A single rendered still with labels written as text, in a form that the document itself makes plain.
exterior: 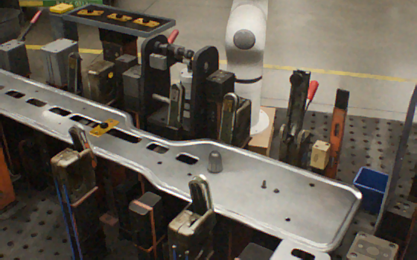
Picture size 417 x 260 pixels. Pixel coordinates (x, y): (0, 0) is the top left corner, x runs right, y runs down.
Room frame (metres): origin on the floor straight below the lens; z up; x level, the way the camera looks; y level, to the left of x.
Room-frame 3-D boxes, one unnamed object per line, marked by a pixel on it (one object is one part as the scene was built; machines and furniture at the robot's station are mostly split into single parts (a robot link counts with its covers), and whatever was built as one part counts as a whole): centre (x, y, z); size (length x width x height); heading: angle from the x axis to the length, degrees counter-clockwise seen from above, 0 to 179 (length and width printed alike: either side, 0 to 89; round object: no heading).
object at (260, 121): (1.46, -0.10, 0.88); 0.19 x 0.19 x 0.18
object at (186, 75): (1.20, 0.09, 0.94); 0.18 x 0.13 x 0.49; 58
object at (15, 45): (1.53, 0.70, 0.88); 0.11 x 0.10 x 0.36; 148
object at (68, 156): (0.90, 0.32, 0.87); 0.12 x 0.09 x 0.35; 148
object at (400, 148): (0.69, -0.33, 1.17); 0.12 x 0.01 x 0.34; 148
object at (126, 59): (1.31, 0.25, 0.90); 0.05 x 0.05 x 0.40; 58
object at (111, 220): (1.09, 0.28, 0.84); 0.13 x 0.05 x 0.29; 148
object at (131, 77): (1.27, 0.21, 0.89); 0.13 x 0.11 x 0.38; 148
